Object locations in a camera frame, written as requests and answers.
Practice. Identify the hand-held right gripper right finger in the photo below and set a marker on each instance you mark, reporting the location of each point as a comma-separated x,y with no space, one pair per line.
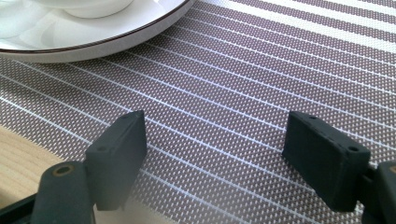
327,161

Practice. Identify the striped woven placemat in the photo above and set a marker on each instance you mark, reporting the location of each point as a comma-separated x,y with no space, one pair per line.
233,93

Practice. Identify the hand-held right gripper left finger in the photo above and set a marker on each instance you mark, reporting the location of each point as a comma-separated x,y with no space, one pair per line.
118,161

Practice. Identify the white bowl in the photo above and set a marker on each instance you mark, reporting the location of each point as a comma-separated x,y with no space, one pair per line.
93,9

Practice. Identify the white plate with dark rim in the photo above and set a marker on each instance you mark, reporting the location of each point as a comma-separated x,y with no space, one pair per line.
93,40

